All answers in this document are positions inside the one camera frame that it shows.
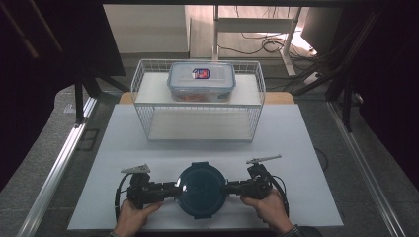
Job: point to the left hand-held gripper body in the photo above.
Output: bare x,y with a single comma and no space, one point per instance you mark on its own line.
145,191

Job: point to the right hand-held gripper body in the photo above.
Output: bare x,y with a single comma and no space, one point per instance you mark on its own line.
258,187

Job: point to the round dark blue container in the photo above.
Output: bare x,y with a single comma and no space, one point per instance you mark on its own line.
201,191

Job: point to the clear rectangular food container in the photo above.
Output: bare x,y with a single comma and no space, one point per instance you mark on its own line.
210,85

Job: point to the person's right hand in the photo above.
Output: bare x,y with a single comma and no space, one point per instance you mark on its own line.
270,210

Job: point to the person's left hand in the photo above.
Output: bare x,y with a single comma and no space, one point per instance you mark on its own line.
135,219

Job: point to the wooden board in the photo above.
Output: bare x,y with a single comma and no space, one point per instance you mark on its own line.
280,98

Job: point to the black metal stand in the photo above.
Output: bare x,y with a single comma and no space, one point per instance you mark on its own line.
79,98
346,108

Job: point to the white cabinet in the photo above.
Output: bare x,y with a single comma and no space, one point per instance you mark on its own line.
145,28

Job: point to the aluminium rail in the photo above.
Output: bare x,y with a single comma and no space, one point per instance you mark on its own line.
362,171
56,174

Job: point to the white metal desk frame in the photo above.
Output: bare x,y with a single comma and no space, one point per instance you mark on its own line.
253,24

